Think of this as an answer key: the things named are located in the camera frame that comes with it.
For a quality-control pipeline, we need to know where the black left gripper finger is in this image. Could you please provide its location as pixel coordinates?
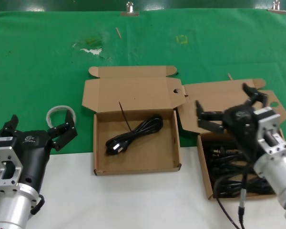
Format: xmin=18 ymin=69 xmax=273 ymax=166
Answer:
xmin=47 ymin=110 xmax=77 ymax=152
xmin=0 ymin=114 xmax=19 ymax=138

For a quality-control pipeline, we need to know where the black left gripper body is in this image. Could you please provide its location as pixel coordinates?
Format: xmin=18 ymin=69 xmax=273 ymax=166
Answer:
xmin=0 ymin=130 xmax=53 ymax=192

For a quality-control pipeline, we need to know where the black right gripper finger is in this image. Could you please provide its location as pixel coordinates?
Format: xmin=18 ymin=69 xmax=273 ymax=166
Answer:
xmin=242 ymin=82 xmax=270 ymax=110
xmin=195 ymin=100 xmax=226 ymax=135

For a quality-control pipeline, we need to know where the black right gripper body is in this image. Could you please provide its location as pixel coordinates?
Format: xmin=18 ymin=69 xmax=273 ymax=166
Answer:
xmin=222 ymin=104 xmax=264 ymax=166

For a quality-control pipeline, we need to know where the black power cable bundle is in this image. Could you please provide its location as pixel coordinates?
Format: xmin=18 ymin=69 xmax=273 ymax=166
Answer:
xmin=213 ymin=177 xmax=276 ymax=198
xmin=202 ymin=140 xmax=245 ymax=163
xmin=209 ymin=161 xmax=255 ymax=178
xmin=105 ymin=114 xmax=164 ymax=156

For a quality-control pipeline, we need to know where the open cardboard box with round hole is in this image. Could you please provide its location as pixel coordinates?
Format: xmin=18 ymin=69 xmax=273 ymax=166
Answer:
xmin=176 ymin=78 xmax=286 ymax=202

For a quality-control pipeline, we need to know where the open cardboard box with thumb notch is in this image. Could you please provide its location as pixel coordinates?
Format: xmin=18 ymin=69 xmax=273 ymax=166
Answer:
xmin=81 ymin=65 xmax=187 ymax=177

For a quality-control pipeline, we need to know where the clear tape roll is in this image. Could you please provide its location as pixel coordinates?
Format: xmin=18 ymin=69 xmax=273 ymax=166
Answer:
xmin=45 ymin=104 xmax=77 ymax=129

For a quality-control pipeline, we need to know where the green table cloth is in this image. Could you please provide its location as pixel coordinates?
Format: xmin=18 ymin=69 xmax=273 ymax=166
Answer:
xmin=0 ymin=8 xmax=286 ymax=157

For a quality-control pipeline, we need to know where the silver binder clip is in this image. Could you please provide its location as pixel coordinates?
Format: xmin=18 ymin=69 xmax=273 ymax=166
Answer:
xmin=267 ymin=0 xmax=286 ymax=14
xmin=120 ymin=1 xmax=140 ymax=17

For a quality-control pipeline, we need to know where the silver left wrist bracket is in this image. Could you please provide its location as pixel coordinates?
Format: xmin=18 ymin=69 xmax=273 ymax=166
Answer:
xmin=0 ymin=146 xmax=23 ymax=193

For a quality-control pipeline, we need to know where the silver wrist bracket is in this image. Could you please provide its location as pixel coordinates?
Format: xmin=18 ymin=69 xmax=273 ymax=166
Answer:
xmin=252 ymin=106 xmax=286 ymax=158
xmin=0 ymin=146 xmax=23 ymax=193

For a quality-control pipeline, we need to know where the silver right wrist bracket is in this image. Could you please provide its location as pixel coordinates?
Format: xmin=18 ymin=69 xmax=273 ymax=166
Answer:
xmin=252 ymin=106 xmax=286 ymax=158

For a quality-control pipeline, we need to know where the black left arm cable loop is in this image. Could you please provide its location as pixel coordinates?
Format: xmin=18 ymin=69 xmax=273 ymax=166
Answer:
xmin=30 ymin=194 xmax=45 ymax=215

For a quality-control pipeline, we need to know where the black cable tie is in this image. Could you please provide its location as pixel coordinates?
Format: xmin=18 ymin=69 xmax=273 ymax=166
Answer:
xmin=119 ymin=101 xmax=133 ymax=132

